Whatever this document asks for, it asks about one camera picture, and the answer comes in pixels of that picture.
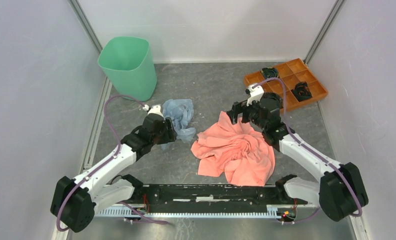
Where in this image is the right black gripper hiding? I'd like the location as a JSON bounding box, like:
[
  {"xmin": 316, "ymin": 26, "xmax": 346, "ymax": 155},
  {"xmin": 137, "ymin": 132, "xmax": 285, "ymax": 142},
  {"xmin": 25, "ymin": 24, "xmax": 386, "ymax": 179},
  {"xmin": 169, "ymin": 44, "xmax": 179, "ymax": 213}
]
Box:
[{"xmin": 226, "ymin": 96, "xmax": 267, "ymax": 131}]

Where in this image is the light blue plastic trash bag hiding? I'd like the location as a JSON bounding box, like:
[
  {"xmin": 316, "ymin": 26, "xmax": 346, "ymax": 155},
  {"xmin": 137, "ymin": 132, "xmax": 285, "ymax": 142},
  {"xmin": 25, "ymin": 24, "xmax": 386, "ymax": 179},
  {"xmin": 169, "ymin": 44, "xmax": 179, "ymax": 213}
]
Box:
[{"xmin": 162, "ymin": 98, "xmax": 196, "ymax": 143}]

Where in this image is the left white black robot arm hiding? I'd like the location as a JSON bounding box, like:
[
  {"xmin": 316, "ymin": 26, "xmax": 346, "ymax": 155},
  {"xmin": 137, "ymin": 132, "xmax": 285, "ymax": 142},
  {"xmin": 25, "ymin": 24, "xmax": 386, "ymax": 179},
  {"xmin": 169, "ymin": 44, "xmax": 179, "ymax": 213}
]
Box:
[{"xmin": 50, "ymin": 113, "xmax": 177, "ymax": 233}]

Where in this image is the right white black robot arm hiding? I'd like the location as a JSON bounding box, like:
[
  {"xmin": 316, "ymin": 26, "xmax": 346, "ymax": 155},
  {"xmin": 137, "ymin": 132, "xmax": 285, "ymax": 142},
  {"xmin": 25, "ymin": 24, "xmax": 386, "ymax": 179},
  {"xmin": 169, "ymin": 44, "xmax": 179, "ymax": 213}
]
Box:
[{"xmin": 227, "ymin": 93, "xmax": 369, "ymax": 222}]

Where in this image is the green plastic trash bin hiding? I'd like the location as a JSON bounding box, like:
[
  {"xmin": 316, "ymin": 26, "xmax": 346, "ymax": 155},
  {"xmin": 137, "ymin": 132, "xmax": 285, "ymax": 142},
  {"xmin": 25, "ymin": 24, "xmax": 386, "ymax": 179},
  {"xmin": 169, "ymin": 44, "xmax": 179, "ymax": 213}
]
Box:
[{"xmin": 98, "ymin": 36, "xmax": 157, "ymax": 102}]

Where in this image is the salmon pink cloth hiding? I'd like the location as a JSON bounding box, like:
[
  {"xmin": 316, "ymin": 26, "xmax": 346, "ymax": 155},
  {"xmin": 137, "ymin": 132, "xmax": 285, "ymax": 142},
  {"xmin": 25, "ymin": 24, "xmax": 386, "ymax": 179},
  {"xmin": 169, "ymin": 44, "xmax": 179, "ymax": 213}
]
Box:
[{"xmin": 191, "ymin": 111, "xmax": 276, "ymax": 187}]

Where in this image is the black coil with yellow-green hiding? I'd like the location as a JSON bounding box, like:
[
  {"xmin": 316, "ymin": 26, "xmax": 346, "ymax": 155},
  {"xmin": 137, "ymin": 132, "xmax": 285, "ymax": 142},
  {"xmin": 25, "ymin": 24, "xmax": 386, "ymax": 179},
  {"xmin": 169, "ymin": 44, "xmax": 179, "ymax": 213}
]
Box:
[{"xmin": 260, "ymin": 67, "xmax": 280, "ymax": 80}]

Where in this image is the black round part right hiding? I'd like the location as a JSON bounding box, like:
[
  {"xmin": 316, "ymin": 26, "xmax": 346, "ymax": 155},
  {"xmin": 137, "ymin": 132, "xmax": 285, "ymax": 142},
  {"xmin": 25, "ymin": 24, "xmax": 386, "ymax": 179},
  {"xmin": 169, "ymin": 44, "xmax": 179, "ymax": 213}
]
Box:
[{"xmin": 291, "ymin": 81, "xmax": 313, "ymax": 102}]

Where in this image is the orange compartment tray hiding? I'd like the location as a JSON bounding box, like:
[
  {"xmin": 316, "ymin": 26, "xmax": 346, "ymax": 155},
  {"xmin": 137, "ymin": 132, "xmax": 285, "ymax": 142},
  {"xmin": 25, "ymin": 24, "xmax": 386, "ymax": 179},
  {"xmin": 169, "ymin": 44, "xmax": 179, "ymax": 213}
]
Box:
[{"xmin": 262, "ymin": 58, "xmax": 328, "ymax": 112}]

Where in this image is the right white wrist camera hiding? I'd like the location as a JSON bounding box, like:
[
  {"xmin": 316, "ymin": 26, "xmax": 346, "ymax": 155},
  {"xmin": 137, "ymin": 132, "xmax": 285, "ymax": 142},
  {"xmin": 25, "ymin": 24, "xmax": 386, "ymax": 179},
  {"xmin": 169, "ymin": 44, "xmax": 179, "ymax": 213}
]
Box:
[{"xmin": 245, "ymin": 83, "xmax": 265, "ymax": 106}]

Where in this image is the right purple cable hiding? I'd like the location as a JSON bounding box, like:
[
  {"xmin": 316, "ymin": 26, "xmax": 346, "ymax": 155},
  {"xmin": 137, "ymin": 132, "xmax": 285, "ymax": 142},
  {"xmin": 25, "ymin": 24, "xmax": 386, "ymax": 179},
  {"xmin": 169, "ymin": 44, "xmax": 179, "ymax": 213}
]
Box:
[{"xmin": 250, "ymin": 77, "xmax": 364, "ymax": 218}]

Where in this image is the purple cable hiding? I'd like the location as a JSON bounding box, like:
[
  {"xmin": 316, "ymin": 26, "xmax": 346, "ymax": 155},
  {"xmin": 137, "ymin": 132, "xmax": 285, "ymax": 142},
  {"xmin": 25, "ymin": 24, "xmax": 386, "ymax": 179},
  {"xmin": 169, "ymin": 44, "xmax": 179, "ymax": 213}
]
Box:
[
  {"xmin": 55, "ymin": 94, "xmax": 147, "ymax": 232},
  {"xmin": 250, "ymin": 77, "xmax": 364, "ymax": 218}
]

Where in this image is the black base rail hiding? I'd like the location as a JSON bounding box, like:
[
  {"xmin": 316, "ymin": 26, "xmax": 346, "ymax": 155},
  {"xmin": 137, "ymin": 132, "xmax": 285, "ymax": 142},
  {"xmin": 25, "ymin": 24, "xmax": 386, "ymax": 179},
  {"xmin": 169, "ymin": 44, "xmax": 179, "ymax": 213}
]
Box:
[{"xmin": 115, "ymin": 175, "xmax": 307, "ymax": 220}]

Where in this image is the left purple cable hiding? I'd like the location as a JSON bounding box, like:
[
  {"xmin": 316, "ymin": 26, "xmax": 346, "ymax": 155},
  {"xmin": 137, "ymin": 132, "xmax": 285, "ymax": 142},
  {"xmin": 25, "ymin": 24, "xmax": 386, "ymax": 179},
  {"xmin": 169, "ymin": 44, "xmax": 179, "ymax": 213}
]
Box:
[{"xmin": 55, "ymin": 94, "xmax": 147, "ymax": 232}]

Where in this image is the right aluminium frame post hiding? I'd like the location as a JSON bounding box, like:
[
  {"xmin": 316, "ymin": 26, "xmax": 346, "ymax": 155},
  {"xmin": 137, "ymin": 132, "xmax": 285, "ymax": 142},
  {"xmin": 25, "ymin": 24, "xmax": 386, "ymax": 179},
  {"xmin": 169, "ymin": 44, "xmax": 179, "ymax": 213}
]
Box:
[{"xmin": 303, "ymin": 0, "xmax": 346, "ymax": 65}]

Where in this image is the aluminium frame post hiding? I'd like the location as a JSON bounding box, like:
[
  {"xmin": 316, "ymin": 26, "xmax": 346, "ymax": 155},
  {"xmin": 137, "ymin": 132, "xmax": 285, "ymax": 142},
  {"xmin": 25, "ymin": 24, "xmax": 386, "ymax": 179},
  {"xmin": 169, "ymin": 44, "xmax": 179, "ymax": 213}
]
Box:
[
  {"xmin": 68, "ymin": 0, "xmax": 103, "ymax": 53},
  {"xmin": 303, "ymin": 0, "xmax": 346, "ymax": 65}
]

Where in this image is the left aluminium frame post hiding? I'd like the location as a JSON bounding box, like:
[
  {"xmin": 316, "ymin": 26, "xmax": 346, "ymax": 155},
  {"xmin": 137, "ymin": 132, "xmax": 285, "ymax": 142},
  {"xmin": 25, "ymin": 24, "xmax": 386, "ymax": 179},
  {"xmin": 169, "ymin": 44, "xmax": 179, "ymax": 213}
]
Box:
[{"xmin": 68, "ymin": 0, "xmax": 103, "ymax": 53}]

